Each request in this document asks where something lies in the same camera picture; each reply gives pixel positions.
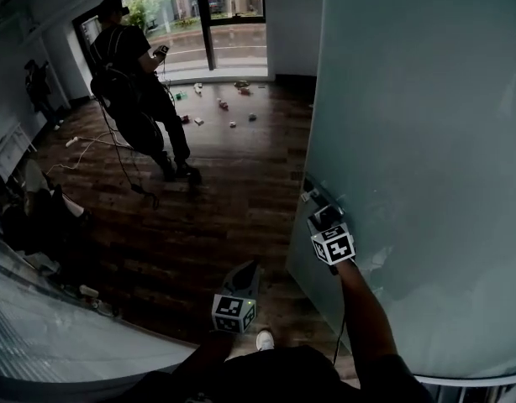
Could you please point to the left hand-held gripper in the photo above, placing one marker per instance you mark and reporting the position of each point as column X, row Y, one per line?
column 233, row 309

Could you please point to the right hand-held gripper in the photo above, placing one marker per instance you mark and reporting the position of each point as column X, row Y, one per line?
column 333, row 246

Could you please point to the frosted glass door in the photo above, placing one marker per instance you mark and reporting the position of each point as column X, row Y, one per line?
column 417, row 141

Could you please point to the person's right forearm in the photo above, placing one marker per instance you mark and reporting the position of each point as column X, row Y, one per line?
column 363, row 309

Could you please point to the person's white shoe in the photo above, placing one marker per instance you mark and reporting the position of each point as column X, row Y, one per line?
column 264, row 340

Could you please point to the person's black clothing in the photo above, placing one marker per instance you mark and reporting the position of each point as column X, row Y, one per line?
column 291, row 376

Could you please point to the grey toy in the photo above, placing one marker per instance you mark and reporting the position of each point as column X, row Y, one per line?
column 253, row 116

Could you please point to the small white object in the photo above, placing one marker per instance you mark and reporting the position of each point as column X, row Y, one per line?
column 89, row 291

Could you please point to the dark red toy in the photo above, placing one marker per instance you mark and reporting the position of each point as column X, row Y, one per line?
column 185, row 118

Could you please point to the pink toy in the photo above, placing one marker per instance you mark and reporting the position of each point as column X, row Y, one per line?
column 223, row 104

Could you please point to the yellow and red toy heap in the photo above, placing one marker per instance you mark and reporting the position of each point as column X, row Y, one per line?
column 243, row 87

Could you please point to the green toy block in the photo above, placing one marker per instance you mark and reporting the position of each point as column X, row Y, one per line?
column 182, row 96

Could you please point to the frosted glass side panel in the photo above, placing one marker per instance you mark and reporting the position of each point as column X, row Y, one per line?
column 52, row 334

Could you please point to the white power strip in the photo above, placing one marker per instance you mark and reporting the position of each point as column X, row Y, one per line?
column 72, row 141

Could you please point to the pile of dark bags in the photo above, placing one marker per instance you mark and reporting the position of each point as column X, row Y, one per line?
column 35, row 221

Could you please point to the dark framed window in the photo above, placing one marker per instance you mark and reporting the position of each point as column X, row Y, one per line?
column 207, row 19

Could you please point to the white slatted rack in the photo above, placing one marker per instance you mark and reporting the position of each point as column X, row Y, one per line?
column 6, row 149

